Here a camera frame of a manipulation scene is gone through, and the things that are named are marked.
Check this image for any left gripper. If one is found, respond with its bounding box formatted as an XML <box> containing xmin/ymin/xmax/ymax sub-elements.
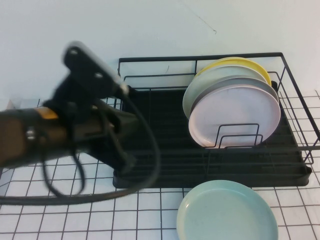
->
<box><xmin>34</xmin><ymin>99</ymin><xmax>141</xmax><ymax>176</ymax></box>

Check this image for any mint green plate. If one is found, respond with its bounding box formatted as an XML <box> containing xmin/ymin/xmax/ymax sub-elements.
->
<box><xmin>176</xmin><ymin>179</ymin><xmax>279</xmax><ymax>240</ymax></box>

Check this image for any pale white plate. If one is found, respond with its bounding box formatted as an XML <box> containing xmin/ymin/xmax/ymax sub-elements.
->
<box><xmin>182</xmin><ymin>65</ymin><xmax>268</xmax><ymax>121</ymax></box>

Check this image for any pink plate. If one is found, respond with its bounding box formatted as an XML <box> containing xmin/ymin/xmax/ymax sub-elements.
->
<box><xmin>188</xmin><ymin>84</ymin><xmax>281</xmax><ymax>148</ymax></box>

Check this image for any grey plate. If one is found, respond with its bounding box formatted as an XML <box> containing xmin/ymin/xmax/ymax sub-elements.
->
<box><xmin>191</xmin><ymin>74</ymin><xmax>279</xmax><ymax>113</ymax></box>

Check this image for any yellow plate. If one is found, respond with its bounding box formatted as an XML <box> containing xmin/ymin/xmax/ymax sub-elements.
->
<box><xmin>194</xmin><ymin>56</ymin><xmax>272</xmax><ymax>87</ymax></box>

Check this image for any black plastic drain tray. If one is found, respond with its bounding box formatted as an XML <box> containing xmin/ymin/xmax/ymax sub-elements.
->
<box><xmin>112</xmin><ymin>85</ymin><xmax>313</xmax><ymax>189</ymax></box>

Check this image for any white black-grid tablecloth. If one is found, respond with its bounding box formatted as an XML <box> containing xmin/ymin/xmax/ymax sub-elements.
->
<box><xmin>0</xmin><ymin>89</ymin><xmax>320</xmax><ymax>240</ymax></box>

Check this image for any black wire dish rack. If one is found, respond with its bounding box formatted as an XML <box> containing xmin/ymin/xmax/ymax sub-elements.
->
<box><xmin>106</xmin><ymin>51</ymin><xmax>320</xmax><ymax>176</ymax></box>

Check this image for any thick black camera cable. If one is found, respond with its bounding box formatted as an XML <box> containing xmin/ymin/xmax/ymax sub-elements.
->
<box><xmin>0</xmin><ymin>84</ymin><xmax>162</xmax><ymax>207</ymax></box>

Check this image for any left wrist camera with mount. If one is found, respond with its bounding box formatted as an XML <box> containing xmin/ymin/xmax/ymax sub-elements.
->
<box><xmin>53</xmin><ymin>40</ymin><xmax>131</xmax><ymax>106</ymax></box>

